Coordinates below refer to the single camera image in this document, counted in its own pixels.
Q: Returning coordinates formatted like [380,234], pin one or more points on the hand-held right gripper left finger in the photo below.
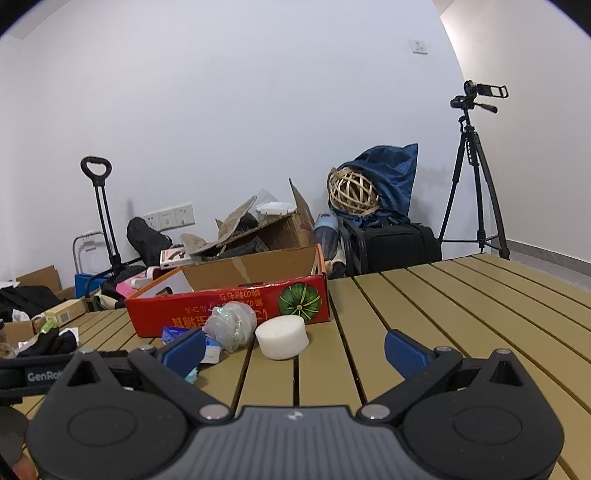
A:
[182,353]

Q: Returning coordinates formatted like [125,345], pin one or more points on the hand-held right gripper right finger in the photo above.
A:
[408,353]

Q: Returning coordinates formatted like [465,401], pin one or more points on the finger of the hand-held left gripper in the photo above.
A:
[37,362]

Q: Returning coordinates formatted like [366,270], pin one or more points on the blue tissue packet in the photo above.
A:
[173,333]

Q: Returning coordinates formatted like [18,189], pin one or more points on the light blue wrapper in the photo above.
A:
[191,374]

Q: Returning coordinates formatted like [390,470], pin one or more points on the clear plastic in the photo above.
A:
[231,325]

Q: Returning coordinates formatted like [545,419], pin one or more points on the white foam disc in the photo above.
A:
[281,339]

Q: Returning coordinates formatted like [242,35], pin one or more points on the person's left hand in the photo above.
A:
[11,438]

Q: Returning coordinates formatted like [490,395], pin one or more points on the black gloves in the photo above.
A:
[51,344]

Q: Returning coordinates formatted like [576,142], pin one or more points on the plain cardboard box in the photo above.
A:
[18,330]

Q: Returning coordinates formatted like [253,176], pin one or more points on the red printed cardboard box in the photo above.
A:
[184,314]

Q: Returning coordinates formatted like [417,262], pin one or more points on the tan slatted folding table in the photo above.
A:
[438,314]

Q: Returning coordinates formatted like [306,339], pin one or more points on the white plastic bag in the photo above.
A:
[21,315]

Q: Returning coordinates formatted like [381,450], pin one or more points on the yellow and white box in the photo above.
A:
[64,311]

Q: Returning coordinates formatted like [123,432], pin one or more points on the black backpack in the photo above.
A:
[27,300]

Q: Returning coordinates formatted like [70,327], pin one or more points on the cardboard box with backpack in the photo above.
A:
[41,279]

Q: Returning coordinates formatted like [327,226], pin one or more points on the pink packet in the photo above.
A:
[127,288]

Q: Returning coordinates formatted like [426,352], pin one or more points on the small white bottle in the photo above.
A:
[141,278]

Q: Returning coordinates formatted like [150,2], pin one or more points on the blue plastic crate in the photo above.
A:
[85,284]

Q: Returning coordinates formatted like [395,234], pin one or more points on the white product box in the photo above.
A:
[174,257]

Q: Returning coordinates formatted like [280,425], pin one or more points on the black suitcase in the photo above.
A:
[397,249]

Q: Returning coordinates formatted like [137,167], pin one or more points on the black fabric bag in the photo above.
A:
[147,240]

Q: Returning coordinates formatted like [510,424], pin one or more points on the blue water bottle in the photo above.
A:
[325,230]

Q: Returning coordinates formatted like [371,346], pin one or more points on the brown open cardboard box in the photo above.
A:
[295,230]

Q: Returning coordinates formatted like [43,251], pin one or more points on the woven rattan ball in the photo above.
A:
[353,191]

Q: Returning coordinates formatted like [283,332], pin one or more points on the white foam tray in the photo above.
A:
[274,206]

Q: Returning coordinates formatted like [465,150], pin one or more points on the blue velvet bag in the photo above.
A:
[392,175]

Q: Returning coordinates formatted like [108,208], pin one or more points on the black folding wagon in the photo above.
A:
[98,183]

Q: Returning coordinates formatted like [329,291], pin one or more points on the black tripod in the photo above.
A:
[468,138]

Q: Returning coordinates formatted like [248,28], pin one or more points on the white wall socket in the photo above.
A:
[184,215]
[151,220]
[166,218]

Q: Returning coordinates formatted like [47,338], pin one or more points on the silver tubular frame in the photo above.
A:
[87,235]

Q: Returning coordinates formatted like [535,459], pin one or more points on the white wall switch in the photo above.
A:
[418,47]

